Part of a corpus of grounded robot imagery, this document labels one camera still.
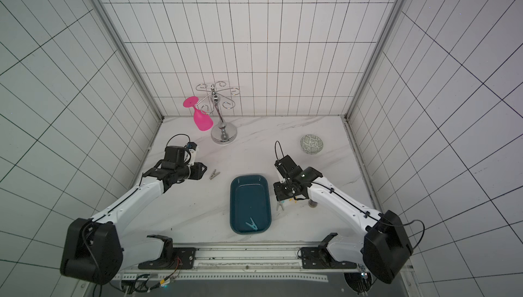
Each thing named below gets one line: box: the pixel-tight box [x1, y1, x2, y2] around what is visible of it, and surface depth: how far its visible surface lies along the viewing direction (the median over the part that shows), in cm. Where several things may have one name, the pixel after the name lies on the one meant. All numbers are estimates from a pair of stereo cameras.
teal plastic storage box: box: [229, 174, 273, 236], surface depth 87 cm
